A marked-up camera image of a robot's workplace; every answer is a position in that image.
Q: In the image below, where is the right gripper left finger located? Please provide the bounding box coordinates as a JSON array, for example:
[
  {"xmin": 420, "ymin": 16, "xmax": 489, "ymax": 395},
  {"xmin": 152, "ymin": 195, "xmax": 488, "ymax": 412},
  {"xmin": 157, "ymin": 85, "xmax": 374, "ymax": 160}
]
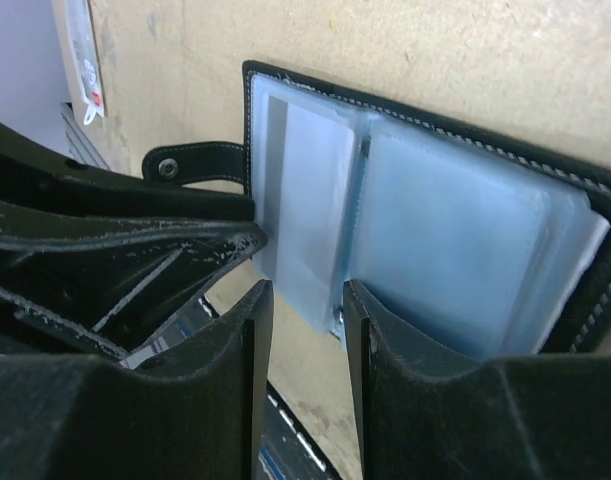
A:
[{"xmin": 0, "ymin": 280, "xmax": 273, "ymax": 479}]

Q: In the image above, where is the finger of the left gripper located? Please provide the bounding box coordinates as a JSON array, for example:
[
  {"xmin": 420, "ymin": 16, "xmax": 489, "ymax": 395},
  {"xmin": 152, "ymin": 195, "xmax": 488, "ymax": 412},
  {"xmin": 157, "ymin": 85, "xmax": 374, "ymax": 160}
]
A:
[
  {"xmin": 0, "ymin": 122, "xmax": 254, "ymax": 220},
  {"xmin": 0, "ymin": 214, "xmax": 267, "ymax": 360}
]

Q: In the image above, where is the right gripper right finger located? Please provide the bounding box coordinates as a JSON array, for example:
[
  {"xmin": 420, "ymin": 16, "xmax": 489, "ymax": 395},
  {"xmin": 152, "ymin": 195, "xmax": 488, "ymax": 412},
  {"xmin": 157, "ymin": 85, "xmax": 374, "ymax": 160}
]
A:
[{"xmin": 343, "ymin": 280, "xmax": 611, "ymax": 479}]

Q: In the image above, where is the black leather card holder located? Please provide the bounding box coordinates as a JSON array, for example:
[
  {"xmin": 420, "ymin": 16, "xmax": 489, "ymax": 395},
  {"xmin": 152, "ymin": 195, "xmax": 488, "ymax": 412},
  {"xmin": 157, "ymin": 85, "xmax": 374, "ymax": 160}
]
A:
[{"xmin": 142, "ymin": 60, "xmax": 611, "ymax": 360}]

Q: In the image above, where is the clear plastic packet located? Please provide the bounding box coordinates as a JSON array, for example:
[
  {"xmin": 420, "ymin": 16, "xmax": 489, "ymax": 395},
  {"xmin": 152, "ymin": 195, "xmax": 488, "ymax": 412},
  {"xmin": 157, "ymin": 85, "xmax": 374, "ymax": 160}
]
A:
[{"xmin": 51, "ymin": 0, "xmax": 106, "ymax": 126}]

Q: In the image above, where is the aluminium table frame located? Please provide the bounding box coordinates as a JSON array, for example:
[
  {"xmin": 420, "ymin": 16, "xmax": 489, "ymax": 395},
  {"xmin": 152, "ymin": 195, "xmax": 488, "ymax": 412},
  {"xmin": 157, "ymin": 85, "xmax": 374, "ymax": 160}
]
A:
[{"xmin": 60, "ymin": 102, "xmax": 110, "ymax": 170}]

